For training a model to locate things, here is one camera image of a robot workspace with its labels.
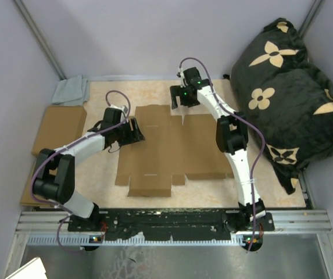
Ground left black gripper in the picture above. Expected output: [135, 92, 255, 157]
[114, 118, 145, 146]

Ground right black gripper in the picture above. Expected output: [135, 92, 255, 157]
[169, 85, 199, 111]

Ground brown cardboard box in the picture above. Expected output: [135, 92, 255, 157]
[115, 105, 233, 197]

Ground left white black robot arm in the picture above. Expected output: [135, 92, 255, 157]
[31, 105, 145, 231]

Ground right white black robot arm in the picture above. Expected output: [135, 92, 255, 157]
[170, 67, 266, 230]

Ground folded brown box upper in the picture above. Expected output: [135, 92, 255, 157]
[31, 106, 87, 157]

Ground folded brown box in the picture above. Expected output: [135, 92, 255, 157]
[31, 106, 87, 157]
[20, 163, 40, 206]

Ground folded brown box lower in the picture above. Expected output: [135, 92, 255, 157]
[20, 163, 40, 206]

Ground grey cloth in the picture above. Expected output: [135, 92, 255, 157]
[52, 75, 89, 106]

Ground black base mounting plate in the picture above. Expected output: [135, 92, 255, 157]
[67, 208, 275, 252]

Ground black floral pillow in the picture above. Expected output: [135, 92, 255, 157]
[230, 18, 333, 194]

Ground white paper sheet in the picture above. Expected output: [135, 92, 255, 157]
[6, 257, 48, 279]

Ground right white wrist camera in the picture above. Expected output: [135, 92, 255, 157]
[177, 67, 183, 78]

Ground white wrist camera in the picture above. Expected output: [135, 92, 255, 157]
[177, 67, 183, 78]
[121, 106, 128, 115]

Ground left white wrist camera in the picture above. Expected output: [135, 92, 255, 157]
[121, 106, 128, 115]

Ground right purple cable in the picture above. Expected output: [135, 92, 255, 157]
[178, 57, 267, 252]

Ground purple cable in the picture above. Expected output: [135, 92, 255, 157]
[178, 57, 267, 252]
[31, 90, 131, 255]

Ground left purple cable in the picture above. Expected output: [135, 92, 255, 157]
[31, 90, 131, 255]

